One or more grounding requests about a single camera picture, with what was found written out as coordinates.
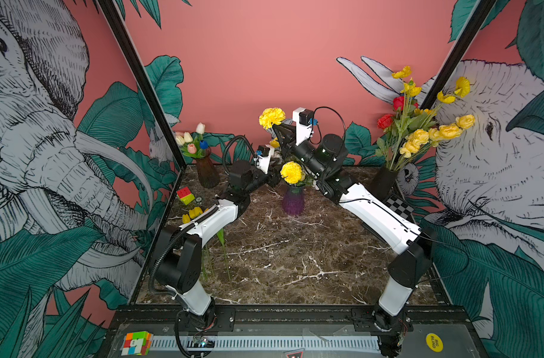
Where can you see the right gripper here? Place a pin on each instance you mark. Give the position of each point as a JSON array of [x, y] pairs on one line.
[[293, 150]]

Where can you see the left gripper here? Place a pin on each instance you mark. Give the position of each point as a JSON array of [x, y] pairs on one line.
[[273, 181]]

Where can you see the yellow carnation stem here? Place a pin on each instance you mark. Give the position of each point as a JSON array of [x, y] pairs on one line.
[[270, 117]]

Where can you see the purple glass vase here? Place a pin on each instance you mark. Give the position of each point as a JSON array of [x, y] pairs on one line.
[[293, 202]]

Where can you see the brown ribbed glass vase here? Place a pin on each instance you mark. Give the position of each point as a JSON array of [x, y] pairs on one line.
[[207, 174]]

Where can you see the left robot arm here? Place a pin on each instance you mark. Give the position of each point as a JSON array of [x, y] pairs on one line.
[[176, 261]]

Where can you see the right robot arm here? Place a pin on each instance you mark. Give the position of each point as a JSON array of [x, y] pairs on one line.
[[412, 245]]

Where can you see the white tulip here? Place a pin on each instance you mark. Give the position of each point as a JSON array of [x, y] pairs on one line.
[[201, 129]]

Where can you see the red yellow cube block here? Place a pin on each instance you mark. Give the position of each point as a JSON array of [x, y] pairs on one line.
[[185, 195]]

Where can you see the cream tulip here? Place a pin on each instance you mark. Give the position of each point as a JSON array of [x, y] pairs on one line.
[[188, 138]]

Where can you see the yellow flower bouquet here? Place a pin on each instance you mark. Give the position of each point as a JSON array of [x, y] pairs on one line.
[[411, 130]]

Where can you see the checkerboard calibration plate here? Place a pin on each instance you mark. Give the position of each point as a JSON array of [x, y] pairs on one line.
[[400, 207]]

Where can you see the rubiks cube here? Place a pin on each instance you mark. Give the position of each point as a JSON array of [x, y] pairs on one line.
[[137, 343]]

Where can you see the yellow round sticker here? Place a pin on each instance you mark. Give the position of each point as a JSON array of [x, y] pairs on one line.
[[434, 342]]

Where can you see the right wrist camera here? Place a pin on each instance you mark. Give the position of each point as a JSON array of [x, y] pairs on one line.
[[304, 121]]

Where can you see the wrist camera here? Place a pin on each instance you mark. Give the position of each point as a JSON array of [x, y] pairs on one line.
[[304, 121], [264, 155]]

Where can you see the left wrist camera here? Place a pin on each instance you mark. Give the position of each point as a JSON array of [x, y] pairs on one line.
[[264, 155]]

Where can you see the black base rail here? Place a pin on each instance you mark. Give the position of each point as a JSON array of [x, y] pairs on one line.
[[228, 318]]

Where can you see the white ribbed cable duct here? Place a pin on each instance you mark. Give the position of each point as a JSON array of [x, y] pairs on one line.
[[285, 343]]

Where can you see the black left frame post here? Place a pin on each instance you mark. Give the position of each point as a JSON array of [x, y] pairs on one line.
[[116, 24]]

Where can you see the black frame post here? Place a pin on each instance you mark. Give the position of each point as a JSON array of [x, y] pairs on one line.
[[116, 24], [474, 22]]

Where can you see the black right frame post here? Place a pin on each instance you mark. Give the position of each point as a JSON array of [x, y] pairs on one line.
[[474, 22]]

